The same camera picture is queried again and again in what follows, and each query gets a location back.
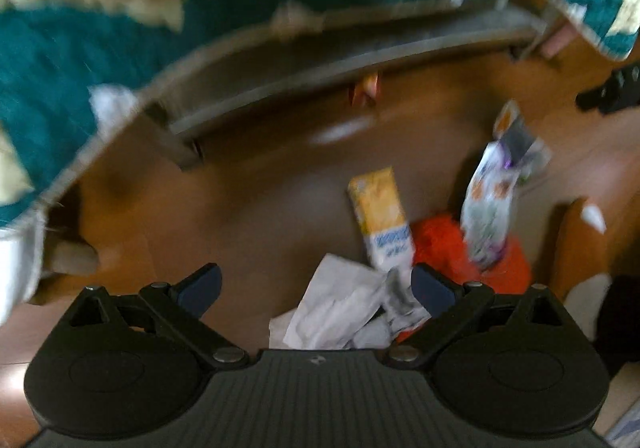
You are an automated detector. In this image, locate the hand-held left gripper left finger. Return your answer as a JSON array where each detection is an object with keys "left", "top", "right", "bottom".
[{"left": 67, "top": 263, "right": 251, "bottom": 371}]

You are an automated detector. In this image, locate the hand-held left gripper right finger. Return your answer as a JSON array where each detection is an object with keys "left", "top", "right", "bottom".
[{"left": 382, "top": 263, "right": 568, "bottom": 371}]

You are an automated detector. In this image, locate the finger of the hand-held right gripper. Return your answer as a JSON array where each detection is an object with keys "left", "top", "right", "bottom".
[{"left": 575, "top": 66, "right": 640, "bottom": 117}]

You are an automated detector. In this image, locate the orange plastic bag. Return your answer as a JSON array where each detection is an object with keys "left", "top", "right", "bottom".
[{"left": 395, "top": 214, "right": 532, "bottom": 344}]

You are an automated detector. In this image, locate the yellow snack packet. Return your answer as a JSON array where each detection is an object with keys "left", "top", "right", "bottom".
[{"left": 347, "top": 167, "right": 416, "bottom": 271}]

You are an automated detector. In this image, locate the white cloth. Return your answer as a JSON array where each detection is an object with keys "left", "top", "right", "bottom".
[
  {"left": 268, "top": 253, "right": 433, "bottom": 350},
  {"left": 565, "top": 273, "right": 614, "bottom": 340}
]

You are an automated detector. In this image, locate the printed white snack bag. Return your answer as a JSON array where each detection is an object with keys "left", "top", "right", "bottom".
[{"left": 459, "top": 100, "right": 552, "bottom": 271}]

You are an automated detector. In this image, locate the pink object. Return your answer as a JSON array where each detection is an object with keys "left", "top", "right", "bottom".
[{"left": 542, "top": 25, "right": 573, "bottom": 59}]

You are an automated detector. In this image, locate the small white pointed object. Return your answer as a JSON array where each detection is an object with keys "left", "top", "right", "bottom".
[{"left": 580, "top": 204, "right": 608, "bottom": 235}]

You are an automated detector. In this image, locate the crumpled white tissue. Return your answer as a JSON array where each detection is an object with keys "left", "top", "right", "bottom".
[{"left": 89, "top": 84, "right": 138, "bottom": 129}]

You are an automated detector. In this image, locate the orange shiny wrapper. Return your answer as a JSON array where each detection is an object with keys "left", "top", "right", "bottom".
[{"left": 347, "top": 70, "right": 386, "bottom": 108}]

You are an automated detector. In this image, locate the teal and cream fuzzy blanket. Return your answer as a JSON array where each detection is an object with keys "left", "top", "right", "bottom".
[{"left": 0, "top": 0, "right": 640, "bottom": 323}]

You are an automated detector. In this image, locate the grey bed frame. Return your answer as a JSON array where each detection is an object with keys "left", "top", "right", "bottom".
[{"left": 145, "top": 0, "right": 548, "bottom": 171}]

